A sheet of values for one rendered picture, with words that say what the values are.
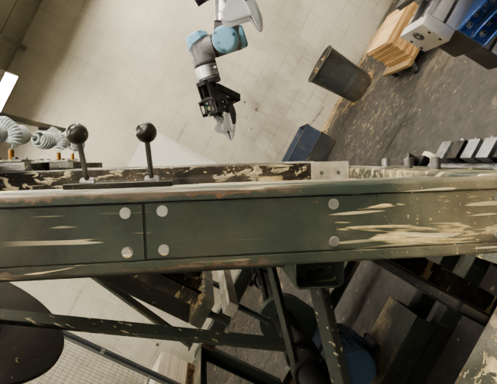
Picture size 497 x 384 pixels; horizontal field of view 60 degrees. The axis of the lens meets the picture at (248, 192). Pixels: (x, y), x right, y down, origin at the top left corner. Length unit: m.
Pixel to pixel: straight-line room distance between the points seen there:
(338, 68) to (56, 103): 3.89
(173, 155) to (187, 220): 4.36
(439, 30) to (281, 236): 0.88
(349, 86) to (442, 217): 4.91
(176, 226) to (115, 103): 5.93
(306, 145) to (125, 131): 2.62
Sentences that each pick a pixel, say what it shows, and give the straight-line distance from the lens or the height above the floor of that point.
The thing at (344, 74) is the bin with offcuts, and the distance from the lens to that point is 5.49.
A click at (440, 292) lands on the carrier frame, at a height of 0.83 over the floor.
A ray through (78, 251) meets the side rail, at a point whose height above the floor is 1.42.
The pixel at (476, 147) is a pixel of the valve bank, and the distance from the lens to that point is 1.19.
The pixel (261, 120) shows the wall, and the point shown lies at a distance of 6.35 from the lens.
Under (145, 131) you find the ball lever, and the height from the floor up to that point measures 1.44.
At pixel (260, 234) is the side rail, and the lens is 0.58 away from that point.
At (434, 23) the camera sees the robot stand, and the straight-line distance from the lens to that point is 1.32.
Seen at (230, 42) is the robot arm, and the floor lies 1.42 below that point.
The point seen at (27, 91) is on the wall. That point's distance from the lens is 6.85.
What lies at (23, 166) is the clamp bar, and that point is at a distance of 1.45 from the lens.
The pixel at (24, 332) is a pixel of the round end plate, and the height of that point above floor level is 1.61.
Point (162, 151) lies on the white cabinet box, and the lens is 4.94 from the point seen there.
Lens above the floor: 1.33
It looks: 7 degrees down
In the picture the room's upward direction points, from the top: 62 degrees counter-clockwise
